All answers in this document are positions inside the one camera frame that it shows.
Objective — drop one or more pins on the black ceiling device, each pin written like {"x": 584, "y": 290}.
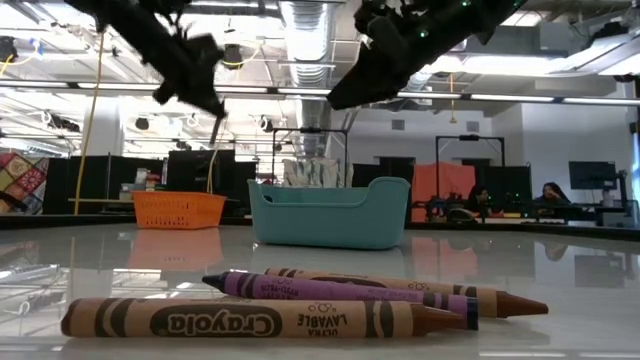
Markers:
{"x": 7, "y": 48}

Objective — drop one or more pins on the purple crayon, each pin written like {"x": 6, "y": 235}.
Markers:
{"x": 325, "y": 291}

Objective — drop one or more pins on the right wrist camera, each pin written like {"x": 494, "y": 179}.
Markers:
{"x": 377, "y": 22}

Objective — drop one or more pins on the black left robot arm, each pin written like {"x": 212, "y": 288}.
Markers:
{"x": 130, "y": 25}

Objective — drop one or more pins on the teal plastic bin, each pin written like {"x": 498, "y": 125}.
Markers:
{"x": 325, "y": 225}

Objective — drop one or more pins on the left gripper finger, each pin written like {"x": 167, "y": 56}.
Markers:
{"x": 217, "y": 105}
{"x": 207, "y": 105}

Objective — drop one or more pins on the black round hanging device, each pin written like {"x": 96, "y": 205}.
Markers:
{"x": 232, "y": 56}

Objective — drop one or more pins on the black hanging spotlight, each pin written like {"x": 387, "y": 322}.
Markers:
{"x": 266, "y": 124}
{"x": 142, "y": 123}

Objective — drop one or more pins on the black computer monitor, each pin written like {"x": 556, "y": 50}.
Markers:
{"x": 592, "y": 175}

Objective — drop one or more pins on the white bottle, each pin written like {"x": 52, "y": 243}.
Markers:
{"x": 142, "y": 176}

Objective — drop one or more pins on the square wall vent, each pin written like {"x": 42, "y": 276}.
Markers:
{"x": 472, "y": 126}
{"x": 397, "y": 124}

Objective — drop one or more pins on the white crumpled plastic cover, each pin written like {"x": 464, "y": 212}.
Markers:
{"x": 312, "y": 172}

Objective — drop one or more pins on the colourful patterned quilt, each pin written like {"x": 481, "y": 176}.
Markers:
{"x": 25, "y": 175}

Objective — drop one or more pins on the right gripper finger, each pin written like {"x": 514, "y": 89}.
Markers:
{"x": 385, "y": 87}
{"x": 365, "y": 75}

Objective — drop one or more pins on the person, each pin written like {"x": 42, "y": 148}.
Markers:
{"x": 477, "y": 197}
{"x": 550, "y": 192}

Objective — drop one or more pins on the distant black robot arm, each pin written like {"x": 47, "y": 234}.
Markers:
{"x": 450, "y": 215}

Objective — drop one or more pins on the gray equipment box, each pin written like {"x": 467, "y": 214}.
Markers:
{"x": 620, "y": 215}

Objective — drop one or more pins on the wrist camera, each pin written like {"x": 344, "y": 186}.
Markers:
{"x": 377, "y": 22}
{"x": 207, "y": 49}

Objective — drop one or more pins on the brown crayon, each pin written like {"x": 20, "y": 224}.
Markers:
{"x": 505, "y": 304}
{"x": 225, "y": 320}

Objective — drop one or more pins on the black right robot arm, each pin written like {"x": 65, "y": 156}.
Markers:
{"x": 492, "y": 12}

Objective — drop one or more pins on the long white light bar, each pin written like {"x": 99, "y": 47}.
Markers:
{"x": 245, "y": 90}
{"x": 305, "y": 92}
{"x": 600, "y": 101}
{"x": 120, "y": 86}
{"x": 510, "y": 98}
{"x": 435, "y": 95}

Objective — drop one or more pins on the orange partition panel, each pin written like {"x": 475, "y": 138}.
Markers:
{"x": 425, "y": 175}

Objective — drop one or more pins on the orange plastic basket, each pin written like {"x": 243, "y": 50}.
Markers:
{"x": 177, "y": 213}

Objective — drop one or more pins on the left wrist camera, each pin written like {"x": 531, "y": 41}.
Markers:
{"x": 207, "y": 49}

